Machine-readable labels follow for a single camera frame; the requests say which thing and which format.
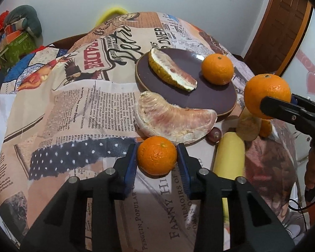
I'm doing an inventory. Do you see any orange with green stem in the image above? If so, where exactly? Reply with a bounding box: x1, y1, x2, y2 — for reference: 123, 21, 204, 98
201, 53, 235, 86

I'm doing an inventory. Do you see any yellow plastic hoop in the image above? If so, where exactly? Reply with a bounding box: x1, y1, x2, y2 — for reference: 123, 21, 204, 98
97, 7, 129, 25

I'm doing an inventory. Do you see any small orange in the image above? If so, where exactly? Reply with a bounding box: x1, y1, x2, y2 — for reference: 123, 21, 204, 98
138, 136, 178, 176

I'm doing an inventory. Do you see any pomelo peel wedge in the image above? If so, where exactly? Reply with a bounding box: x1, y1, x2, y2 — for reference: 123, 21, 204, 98
148, 48, 198, 92

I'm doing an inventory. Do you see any newspaper print tablecloth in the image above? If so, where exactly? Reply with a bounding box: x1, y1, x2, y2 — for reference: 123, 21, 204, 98
0, 12, 313, 252

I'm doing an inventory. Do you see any small dark red fruit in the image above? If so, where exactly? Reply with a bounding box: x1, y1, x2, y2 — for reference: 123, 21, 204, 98
208, 127, 222, 141

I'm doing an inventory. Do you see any peeled pomelo segment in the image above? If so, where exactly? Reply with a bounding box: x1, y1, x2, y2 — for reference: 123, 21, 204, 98
134, 91, 218, 146

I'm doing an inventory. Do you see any yellow banana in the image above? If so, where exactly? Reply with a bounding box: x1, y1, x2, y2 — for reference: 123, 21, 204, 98
212, 132, 246, 222

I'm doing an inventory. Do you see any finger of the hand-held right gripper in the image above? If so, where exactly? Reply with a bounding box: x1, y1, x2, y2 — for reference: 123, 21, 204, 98
290, 93, 315, 122
260, 96, 315, 148

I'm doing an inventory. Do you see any person's right hand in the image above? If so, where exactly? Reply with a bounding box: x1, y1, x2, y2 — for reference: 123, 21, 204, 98
305, 147, 315, 189

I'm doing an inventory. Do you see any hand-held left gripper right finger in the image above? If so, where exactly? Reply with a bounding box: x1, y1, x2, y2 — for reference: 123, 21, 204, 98
176, 143, 296, 252

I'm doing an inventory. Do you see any black cable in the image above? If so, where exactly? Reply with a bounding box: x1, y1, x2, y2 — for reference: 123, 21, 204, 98
288, 199, 311, 231

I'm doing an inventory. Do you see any green box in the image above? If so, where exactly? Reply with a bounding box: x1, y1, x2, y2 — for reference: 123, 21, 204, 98
4, 31, 34, 64

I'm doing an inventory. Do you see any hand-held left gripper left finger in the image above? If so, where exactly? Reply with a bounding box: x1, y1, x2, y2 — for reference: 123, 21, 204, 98
20, 143, 138, 252

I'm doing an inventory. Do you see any grey stuffed toy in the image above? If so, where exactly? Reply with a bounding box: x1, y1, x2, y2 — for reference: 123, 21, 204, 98
5, 4, 44, 46

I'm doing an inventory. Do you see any tiny orange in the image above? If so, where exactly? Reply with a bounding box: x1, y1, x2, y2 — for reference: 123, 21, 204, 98
260, 119, 272, 138

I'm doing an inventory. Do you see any brown wooden door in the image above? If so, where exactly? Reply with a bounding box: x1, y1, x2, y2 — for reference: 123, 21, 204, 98
243, 0, 314, 77

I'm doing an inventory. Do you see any large orange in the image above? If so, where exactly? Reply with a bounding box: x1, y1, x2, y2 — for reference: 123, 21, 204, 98
243, 74, 292, 120

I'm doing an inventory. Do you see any dark brown plate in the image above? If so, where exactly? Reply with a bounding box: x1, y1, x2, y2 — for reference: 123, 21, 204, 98
135, 48, 238, 123

